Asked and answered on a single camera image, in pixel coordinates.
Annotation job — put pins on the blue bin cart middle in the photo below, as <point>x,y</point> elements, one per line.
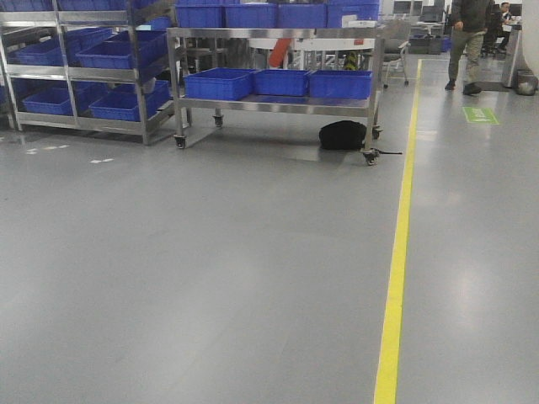
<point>279,82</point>

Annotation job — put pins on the blue bin cart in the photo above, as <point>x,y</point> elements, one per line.
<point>230,84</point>
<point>279,82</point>
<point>340,84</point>

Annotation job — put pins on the blue bin cart left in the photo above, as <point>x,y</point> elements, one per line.
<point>230,84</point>

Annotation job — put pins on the blue bin cart right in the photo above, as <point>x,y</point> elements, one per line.
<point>340,84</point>

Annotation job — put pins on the black bag on floor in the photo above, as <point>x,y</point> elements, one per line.
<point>344,135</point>

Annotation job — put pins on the steel cart with wheels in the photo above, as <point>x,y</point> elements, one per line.
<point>327,38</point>

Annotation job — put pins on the steel flow rack left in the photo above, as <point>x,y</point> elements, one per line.
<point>93,66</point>

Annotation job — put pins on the walking person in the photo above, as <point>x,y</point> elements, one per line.
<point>470,20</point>

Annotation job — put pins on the grey waste basket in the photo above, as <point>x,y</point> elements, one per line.
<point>526,82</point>

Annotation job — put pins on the seated person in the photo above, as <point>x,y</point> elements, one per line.
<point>497,37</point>

